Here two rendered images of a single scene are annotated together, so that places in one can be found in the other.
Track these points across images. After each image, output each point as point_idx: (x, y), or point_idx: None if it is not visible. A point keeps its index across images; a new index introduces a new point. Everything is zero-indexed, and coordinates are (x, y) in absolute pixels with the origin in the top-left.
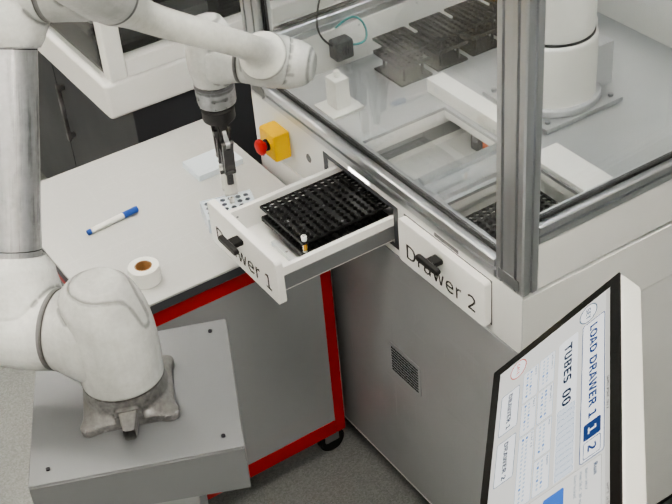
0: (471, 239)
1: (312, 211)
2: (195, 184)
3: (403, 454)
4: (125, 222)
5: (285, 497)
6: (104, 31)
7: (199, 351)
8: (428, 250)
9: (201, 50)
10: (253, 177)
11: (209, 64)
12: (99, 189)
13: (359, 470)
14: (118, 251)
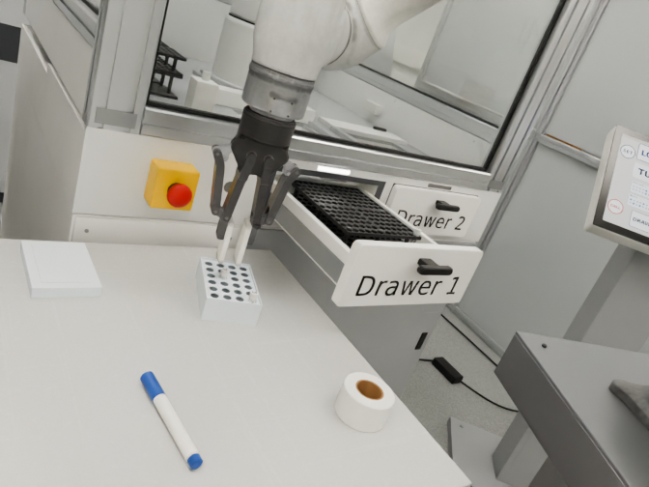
0: (469, 169)
1: (363, 214)
2: (104, 301)
3: None
4: (175, 404)
5: None
6: None
7: (582, 361)
8: (428, 201)
9: (344, 4)
10: (130, 256)
11: (342, 30)
12: (2, 420)
13: None
14: (270, 432)
